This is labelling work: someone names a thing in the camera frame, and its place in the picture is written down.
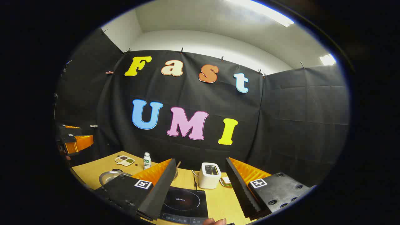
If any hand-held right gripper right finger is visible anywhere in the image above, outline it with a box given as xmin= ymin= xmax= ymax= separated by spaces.
xmin=225 ymin=157 xmax=314 ymax=221

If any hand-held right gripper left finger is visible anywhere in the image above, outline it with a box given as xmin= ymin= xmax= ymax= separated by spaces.
xmin=95 ymin=158 xmax=177 ymax=221

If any black induction cooktop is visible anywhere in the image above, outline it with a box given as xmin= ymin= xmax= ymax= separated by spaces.
xmin=159 ymin=186 xmax=209 ymax=225

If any stainless steel pot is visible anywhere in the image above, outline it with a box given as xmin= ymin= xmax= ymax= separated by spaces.
xmin=99 ymin=169 xmax=133 ymax=187

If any white toaster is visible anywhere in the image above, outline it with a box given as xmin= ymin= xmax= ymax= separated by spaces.
xmin=198 ymin=162 xmax=222 ymax=189

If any divided dish of beans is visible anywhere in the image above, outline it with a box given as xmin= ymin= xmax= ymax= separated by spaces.
xmin=114 ymin=155 xmax=135 ymax=166

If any small ceiling light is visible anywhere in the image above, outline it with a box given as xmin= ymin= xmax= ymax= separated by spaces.
xmin=319 ymin=54 xmax=337 ymax=66

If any long ceiling light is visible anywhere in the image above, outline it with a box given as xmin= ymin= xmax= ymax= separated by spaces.
xmin=225 ymin=0 xmax=294 ymax=28

